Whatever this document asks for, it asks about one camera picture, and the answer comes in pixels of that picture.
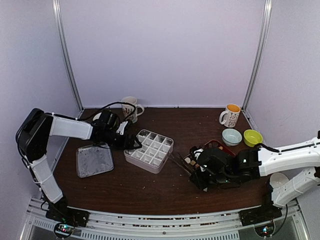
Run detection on white bowl off table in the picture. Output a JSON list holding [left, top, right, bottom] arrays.
[[269, 172, 289, 189]]

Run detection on lime green bowl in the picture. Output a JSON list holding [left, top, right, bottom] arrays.
[[243, 129, 263, 147]]

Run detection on yellow interior mug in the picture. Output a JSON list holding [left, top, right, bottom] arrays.
[[218, 103, 241, 128]]

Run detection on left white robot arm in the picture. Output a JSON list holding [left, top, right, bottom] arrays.
[[15, 108, 142, 222]]

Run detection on front metal rail base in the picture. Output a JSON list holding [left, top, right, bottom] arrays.
[[19, 203, 310, 240]]

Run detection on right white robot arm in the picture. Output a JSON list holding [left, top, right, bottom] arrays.
[[189, 136, 320, 221]]

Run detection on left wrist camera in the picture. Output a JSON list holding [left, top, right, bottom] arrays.
[[116, 120, 132, 136]]

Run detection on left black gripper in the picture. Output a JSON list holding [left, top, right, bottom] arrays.
[[103, 128, 143, 151]]

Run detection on light blue bowl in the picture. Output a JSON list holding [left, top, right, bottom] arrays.
[[222, 128, 243, 147]]

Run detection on metal tongs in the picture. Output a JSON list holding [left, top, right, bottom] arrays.
[[169, 151, 193, 176]]

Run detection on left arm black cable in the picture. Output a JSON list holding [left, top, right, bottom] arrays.
[[76, 101, 137, 126]]

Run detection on white bowl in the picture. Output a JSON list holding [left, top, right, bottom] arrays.
[[92, 112, 102, 122]]

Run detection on right aluminium frame post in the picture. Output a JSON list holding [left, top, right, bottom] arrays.
[[242, 0, 273, 113]]

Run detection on bunny print tin lid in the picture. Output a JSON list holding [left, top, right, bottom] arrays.
[[76, 143, 114, 178]]

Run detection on red chocolate tray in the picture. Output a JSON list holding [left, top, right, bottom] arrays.
[[183, 139, 236, 171]]

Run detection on white divided tin box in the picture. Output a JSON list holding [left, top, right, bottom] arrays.
[[124, 129, 174, 174]]

